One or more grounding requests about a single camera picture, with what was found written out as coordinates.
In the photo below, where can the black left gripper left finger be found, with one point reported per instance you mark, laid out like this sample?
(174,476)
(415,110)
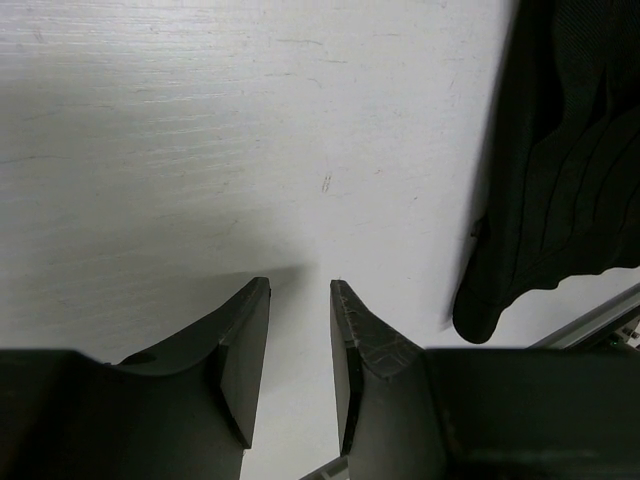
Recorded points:
(184,408)

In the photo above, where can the black skirt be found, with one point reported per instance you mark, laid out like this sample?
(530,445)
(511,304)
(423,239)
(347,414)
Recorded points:
(563,158)

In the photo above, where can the aluminium table edge rail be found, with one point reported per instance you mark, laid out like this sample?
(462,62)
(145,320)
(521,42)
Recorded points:
(590,320)

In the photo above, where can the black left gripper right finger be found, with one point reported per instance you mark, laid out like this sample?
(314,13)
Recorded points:
(475,415)

